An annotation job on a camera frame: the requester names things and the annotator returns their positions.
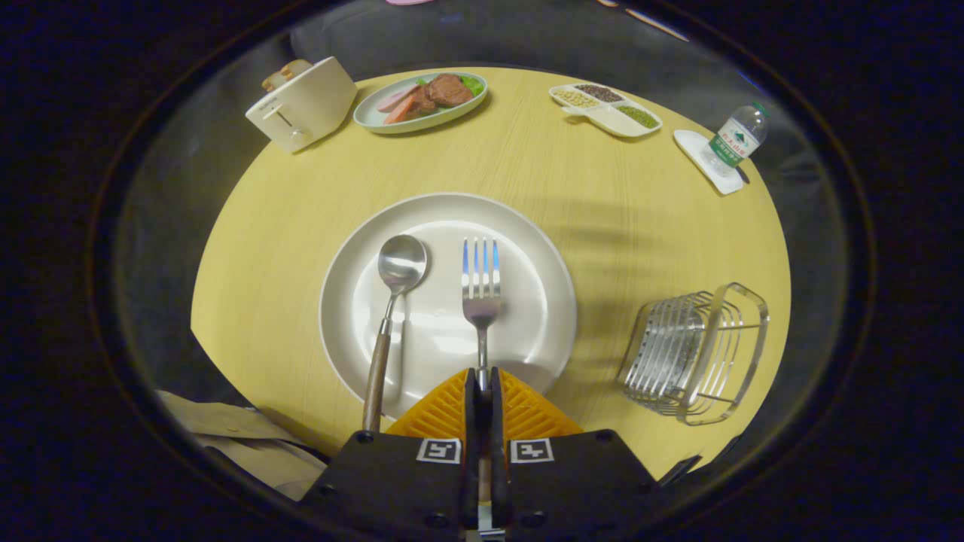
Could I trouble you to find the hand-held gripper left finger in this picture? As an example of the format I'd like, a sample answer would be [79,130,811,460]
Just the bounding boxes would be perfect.
[300,367,483,542]

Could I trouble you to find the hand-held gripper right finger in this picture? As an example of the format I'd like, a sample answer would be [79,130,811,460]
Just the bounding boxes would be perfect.
[490,367,660,542]

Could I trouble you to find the wooden-handled metal fork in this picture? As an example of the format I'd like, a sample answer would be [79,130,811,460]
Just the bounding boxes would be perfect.
[461,237,504,537]

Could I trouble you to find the wooden-handled metal spoon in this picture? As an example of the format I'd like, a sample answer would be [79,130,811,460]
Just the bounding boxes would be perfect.
[362,234,429,434]

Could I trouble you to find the large white plate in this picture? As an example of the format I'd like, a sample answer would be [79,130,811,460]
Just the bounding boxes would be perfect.
[319,193,578,421]

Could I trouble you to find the white square coaster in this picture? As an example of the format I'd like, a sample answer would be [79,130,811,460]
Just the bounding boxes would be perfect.
[673,129,746,196]

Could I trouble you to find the white divided bean dish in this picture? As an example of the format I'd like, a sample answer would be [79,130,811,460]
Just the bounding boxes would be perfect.
[548,83,664,139]

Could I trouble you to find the pale green food plate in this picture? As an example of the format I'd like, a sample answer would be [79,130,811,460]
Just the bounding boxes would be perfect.
[353,72,489,136]

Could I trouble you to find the pink sausage slice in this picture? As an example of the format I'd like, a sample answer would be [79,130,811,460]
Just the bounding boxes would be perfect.
[377,84,423,114]
[384,94,438,125]

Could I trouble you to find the clear water bottle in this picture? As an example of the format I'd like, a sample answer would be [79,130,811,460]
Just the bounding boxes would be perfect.
[700,102,770,178]

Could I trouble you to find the white toaster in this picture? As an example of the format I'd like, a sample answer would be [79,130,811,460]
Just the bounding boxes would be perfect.
[245,56,359,154]

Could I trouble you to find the brown meat piece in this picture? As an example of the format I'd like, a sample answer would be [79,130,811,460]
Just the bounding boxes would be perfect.
[426,73,475,108]

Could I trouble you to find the metal wire cutlery rack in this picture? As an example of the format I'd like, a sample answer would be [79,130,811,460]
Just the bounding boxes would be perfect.
[616,282,770,427]

